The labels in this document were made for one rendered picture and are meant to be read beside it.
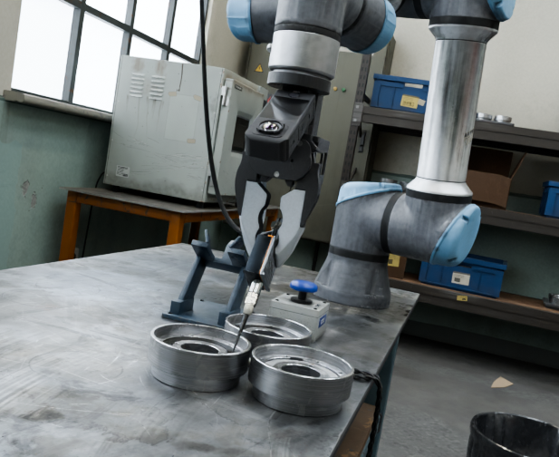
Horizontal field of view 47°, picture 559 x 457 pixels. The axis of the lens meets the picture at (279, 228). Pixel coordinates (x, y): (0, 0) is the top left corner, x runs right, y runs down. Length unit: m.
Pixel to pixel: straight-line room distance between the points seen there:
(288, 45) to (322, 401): 0.37
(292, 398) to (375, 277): 0.62
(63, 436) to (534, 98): 4.41
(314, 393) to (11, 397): 0.27
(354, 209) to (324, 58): 0.53
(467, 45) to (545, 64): 3.66
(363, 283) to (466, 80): 0.40
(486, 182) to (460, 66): 3.03
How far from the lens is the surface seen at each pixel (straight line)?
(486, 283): 4.21
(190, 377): 0.64
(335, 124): 4.56
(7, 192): 2.88
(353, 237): 1.19
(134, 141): 3.14
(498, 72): 4.77
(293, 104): 0.68
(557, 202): 4.21
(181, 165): 3.02
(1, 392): 0.61
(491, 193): 4.14
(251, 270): 0.69
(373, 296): 1.20
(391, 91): 4.26
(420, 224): 1.14
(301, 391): 0.62
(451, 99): 1.13
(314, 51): 0.71
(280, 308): 0.90
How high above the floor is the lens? 1.03
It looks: 5 degrees down
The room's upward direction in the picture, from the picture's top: 10 degrees clockwise
